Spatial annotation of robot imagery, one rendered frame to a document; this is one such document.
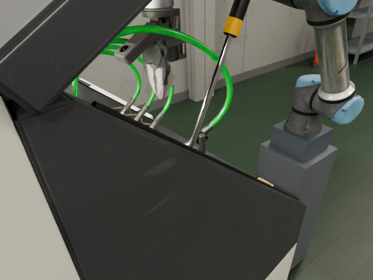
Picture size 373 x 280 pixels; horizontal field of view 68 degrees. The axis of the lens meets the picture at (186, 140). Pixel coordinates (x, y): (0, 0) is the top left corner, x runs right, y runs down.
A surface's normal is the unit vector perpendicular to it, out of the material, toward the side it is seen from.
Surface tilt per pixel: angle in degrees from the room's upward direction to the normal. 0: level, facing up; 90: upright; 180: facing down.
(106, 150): 90
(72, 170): 90
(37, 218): 90
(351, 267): 0
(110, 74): 90
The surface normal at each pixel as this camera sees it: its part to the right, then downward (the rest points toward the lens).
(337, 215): -0.04, -0.84
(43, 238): 0.68, 0.37
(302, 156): -0.81, 0.34
